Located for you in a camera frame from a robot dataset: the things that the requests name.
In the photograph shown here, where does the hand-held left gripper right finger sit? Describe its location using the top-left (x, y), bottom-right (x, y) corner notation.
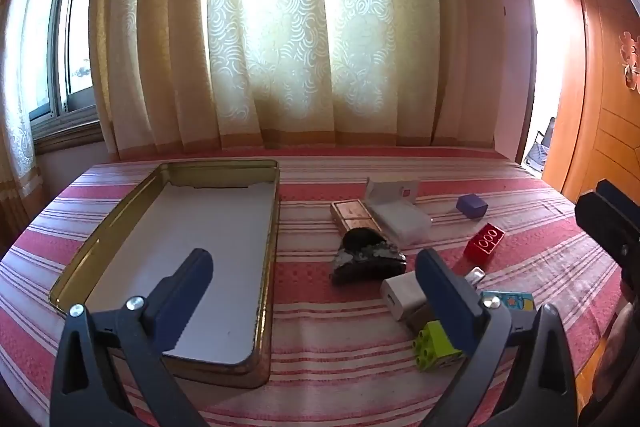
top-left (415, 248), bottom-right (579, 427)

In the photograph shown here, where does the red toy brick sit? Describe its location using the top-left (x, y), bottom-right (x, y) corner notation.
top-left (463, 223), bottom-right (506, 267)

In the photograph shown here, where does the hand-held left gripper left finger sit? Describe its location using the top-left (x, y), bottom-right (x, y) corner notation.
top-left (50, 248), bottom-right (215, 427)

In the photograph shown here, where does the yellow patterned curtain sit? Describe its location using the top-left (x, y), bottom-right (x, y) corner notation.
top-left (90, 0), bottom-right (516, 160)

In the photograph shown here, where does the beige patterned cardboard box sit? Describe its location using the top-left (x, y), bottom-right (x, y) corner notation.
top-left (364, 178), bottom-right (421, 208)

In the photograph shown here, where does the colourful card box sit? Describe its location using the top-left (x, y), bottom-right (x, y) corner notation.
top-left (480, 291), bottom-right (536, 314)

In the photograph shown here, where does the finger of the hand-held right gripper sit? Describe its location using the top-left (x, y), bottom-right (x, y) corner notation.
top-left (575, 191), bottom-right (640, 270)
top-left (595, 179), bottom-right (640, 230)

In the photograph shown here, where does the copper-coloured box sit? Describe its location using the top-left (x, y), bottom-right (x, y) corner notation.
top-left (330, 199), bottom-right (386, 238)

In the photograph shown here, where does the window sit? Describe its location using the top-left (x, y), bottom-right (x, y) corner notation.
top-left (30, 0), bottom-right (106, 122)

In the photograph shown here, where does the purple cube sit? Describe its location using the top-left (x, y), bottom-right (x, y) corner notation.
top-left (456, 194), bottom-right (489, 220)

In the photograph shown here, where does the pink flower door sticker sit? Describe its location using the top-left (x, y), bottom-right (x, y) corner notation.
top-left (619, 32), bottom-right (640, 95)

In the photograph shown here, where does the white lace curtain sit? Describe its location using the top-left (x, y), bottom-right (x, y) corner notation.
top-left (0, 0), bottom-right (51, 212)

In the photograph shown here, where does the red striped bed sheet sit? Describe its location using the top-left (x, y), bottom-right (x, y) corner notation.
top-left (0, 147), bottom-right (626, 427)

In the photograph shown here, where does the green toy brick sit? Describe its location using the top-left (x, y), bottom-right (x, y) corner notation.
top-left (412, 321), bottom-right (468, 373)

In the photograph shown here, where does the clear plastic box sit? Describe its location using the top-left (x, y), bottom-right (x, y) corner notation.
top-left (372, 202), bottom-right (433, 244)

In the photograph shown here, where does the wooden door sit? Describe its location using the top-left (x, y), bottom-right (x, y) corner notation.
top-left (542, 0), bottom-right (640, 208)

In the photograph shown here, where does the dark chair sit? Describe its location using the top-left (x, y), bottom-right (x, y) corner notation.
top-left (522, 117), bottom-right (557, 172)

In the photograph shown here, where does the white power adapter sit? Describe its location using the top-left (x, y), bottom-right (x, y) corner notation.
top-left (380, 272), bottom-right (432, 324)

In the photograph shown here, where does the gold metal tin tray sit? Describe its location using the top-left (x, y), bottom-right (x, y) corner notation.
top-left (48, 159), bottom-right (281, 390)

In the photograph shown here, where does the wooden window sill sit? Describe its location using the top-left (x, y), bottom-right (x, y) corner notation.
top-left (32, 114), bottom-right (107, 155)

